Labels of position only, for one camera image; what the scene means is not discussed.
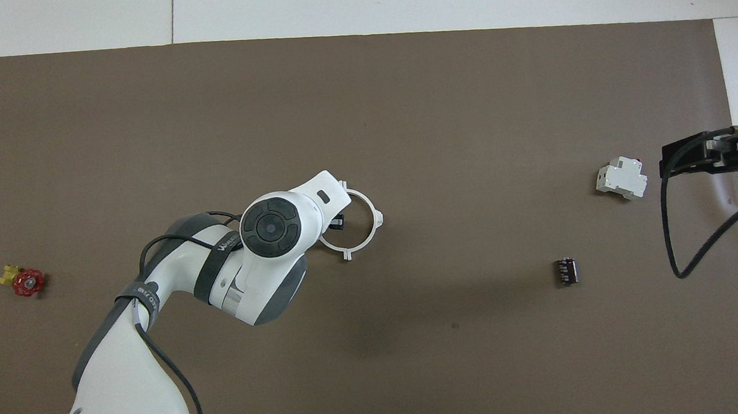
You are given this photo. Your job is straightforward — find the white half pipe clamp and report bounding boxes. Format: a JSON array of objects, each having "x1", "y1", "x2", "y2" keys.
[
  {"x1": 340, "y1": 178, "x2": 388, "y2": 261},
  {"x1": 317, "y1": 231, "x2": 351, "y2": 263}
]

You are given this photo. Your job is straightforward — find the white circuit breaker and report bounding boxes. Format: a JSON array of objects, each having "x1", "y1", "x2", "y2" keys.
[{"x1": 593, "y1": 155, "x2": 650, "y2": 203}]

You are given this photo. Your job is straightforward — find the brown table mat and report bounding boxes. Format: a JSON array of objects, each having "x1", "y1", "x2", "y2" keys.
[{"x1": 0, "y1": 5, "x2": 738, "y2": 414}]

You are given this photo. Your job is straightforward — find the black cylindrical capacitor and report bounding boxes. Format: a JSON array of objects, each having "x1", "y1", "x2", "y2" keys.
[{"x1": 554, "y1": 256, "x2": 581, "y2": 288}]

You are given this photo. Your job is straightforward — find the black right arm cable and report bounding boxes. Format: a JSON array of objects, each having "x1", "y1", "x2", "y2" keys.
[{"x1": 656, "y1": 130, "x2": 738, "y2": 281}]

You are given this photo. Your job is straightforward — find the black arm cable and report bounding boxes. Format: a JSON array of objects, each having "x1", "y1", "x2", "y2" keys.
[
  {"x1": 127, "y1": 209, "x2": 255, "y2": 414},
  {"x1": 656, "y1": 130, "x2": 738, "y2": 281}
]

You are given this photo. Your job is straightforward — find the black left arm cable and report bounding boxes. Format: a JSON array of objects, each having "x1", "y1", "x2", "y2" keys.
[{"x1": 127, "y1": 209, "x2": 255, "y2": 414}]

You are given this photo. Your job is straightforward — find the red-handled yellow valve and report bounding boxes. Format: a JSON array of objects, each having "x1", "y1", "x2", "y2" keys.
[{"x1": 0, "y1": 261, "x2": 47, "y2": 300}]

